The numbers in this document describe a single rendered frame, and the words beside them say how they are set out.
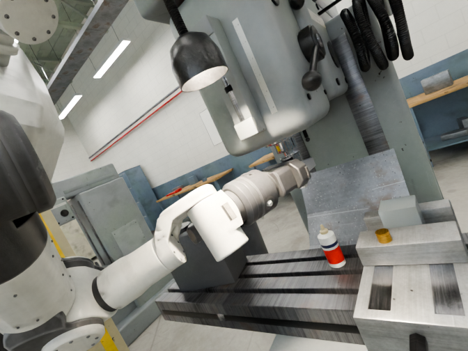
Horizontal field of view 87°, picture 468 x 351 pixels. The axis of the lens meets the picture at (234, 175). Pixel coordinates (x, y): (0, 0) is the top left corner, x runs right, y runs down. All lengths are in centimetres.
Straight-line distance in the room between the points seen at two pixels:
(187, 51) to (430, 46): 450
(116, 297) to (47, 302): 11
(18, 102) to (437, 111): 472
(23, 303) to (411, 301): 49
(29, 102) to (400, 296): 56
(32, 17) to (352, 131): 81
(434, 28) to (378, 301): 446
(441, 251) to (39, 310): 56
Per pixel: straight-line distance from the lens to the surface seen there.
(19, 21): 41
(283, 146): 54
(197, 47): 35
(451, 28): 477
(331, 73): 63
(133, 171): 782
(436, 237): 51
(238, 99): 44
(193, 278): 87
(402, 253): 51
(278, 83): 45
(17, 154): 25
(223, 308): 76
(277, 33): 48
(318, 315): 61
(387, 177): 89
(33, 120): 38
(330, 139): 92
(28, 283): 35
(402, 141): 90
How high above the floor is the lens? 134
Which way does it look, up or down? 6 degrees down
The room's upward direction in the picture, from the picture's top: 25 degrees counter-clockwise
